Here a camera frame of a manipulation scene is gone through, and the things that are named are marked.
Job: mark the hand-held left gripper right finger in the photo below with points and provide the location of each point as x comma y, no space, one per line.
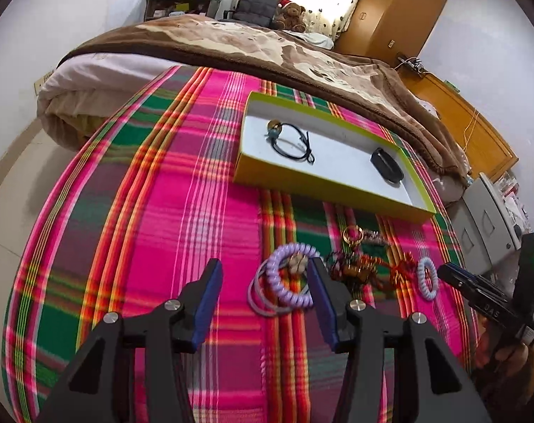
322,304

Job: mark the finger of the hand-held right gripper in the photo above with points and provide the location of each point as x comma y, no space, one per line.
470,291
454,268

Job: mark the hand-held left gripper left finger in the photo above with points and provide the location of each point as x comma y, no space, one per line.
207,299

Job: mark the brown bead ornament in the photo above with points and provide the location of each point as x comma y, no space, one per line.
353,271

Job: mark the red bead knot ornament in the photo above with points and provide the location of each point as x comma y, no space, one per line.
401,268

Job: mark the yellow-green cardboard box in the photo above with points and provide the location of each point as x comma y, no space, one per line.
337,172

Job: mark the person's right hand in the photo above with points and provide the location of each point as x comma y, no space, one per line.
511,359

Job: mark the grey drawer cabinet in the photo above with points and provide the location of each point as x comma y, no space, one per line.
478,224

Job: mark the pink green plaid blanket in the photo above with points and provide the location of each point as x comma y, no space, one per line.
161,211

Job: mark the black fitness band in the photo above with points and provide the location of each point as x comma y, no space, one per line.
378,157

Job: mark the power strip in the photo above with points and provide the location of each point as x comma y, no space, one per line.
410,64

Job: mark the white duvet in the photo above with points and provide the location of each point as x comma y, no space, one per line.
82,79

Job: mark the brown plush blanket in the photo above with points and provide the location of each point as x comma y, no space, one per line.
249,48

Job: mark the wooden wardrobe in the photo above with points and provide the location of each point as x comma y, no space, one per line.
395,13

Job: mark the white pillow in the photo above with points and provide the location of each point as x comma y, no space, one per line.
315,39

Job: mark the brown teddy bear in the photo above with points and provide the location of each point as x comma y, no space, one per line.
291,15

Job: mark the small grey desk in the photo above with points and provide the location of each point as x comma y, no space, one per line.
179,6

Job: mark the dark grey office chair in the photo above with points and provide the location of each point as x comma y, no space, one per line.
258,6

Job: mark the wall socket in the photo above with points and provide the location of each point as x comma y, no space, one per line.
40,83

